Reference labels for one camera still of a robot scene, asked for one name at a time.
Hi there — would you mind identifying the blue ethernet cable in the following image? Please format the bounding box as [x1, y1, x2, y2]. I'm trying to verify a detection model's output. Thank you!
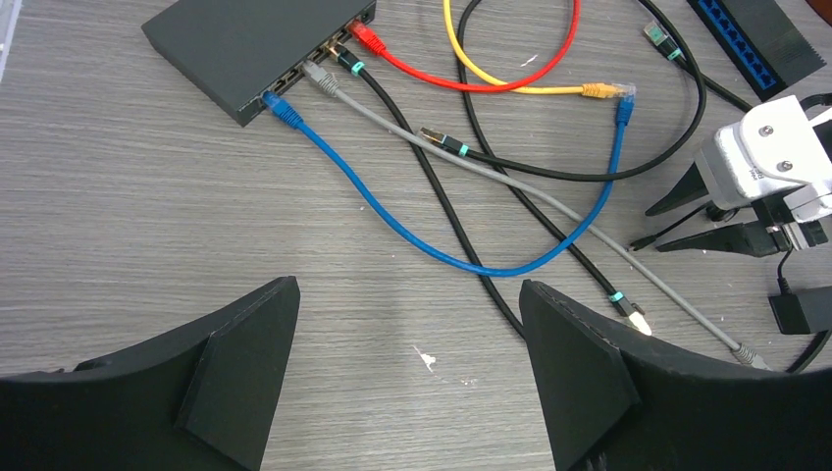
[259, 90, 637, 280]

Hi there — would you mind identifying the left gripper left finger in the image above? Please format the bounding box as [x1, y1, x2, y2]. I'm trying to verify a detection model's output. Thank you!
[1, 277, 300, 470]

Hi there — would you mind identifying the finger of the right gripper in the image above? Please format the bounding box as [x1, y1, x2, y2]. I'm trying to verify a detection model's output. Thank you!
[655, 222, 790, 258]
[645, 163, 709, 217]

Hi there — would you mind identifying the dark grey network switch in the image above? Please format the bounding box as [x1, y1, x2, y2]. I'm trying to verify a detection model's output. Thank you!
[141, 0, 377, 127]

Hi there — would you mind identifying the black ethernet cable teal boot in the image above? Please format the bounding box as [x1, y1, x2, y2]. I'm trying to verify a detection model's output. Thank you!
[328, 43, 651, 340]

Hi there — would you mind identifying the small black blue switch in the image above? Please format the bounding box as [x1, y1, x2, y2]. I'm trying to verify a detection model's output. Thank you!
[688, 0, 826, 101]

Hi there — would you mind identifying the grey ethernet cable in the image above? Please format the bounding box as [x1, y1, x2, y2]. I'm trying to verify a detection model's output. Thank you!
[301, 60, 773, 372]

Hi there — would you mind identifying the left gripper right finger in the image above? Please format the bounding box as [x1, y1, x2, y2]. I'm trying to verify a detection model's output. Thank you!
[519, 280, 831, 470]

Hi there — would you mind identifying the red ethernet cable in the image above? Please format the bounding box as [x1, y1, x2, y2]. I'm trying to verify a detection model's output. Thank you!
[347, 0, 583, 94]

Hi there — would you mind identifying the yellow ethernet cable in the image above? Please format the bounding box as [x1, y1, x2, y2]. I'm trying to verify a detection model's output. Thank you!
[442, 0, 637, 101]

